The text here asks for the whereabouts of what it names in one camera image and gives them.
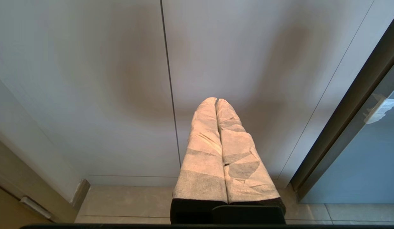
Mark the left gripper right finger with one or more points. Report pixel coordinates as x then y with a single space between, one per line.
241 159

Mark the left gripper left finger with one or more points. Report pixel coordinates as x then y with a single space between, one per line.
203 159

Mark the white plinth panel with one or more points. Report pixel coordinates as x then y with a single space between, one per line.
133 181

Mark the white cabinet door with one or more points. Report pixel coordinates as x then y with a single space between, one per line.
248 63
88 89

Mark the frosted glass door panel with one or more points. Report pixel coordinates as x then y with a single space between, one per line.
359 165

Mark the white tape piece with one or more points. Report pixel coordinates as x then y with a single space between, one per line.
380 108

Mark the dark metal door frame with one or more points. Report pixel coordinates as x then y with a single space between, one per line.
343 121

